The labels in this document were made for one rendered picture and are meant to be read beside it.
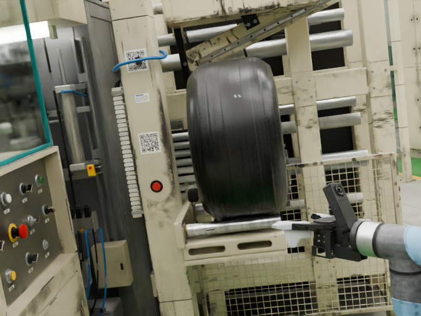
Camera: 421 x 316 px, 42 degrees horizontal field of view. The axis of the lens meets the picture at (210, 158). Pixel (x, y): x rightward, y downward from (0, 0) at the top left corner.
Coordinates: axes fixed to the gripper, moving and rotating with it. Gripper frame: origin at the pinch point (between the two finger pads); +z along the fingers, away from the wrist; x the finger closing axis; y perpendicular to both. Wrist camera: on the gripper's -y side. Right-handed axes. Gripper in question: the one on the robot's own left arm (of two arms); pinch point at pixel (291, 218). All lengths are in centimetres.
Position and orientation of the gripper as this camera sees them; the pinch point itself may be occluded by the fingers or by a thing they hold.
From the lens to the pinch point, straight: 135.3
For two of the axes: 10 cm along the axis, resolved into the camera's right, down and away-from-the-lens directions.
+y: 0.4, 10.0, 0.7
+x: 7.4, -0.7, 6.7
